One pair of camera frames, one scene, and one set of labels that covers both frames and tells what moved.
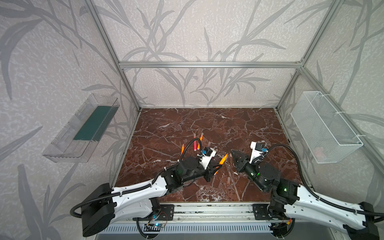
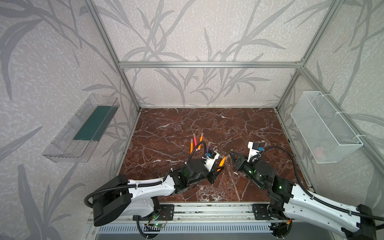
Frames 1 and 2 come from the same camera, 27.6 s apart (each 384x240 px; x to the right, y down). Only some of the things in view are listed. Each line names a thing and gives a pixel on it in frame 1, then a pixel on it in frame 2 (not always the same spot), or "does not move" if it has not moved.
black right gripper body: [243, 162] does not move
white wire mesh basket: [329, 138] does not move
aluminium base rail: [202, 218] does not move
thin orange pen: [221, 162] → [191, 148]
